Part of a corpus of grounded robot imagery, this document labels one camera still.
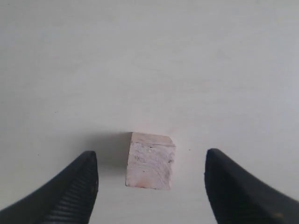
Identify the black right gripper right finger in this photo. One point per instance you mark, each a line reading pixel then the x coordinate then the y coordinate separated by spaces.
pixel 238 197

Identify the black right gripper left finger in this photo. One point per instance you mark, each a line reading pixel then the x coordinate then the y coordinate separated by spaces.
pixel 68 198

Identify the small wooden cube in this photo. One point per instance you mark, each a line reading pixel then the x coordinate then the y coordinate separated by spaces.
pixel 150 161

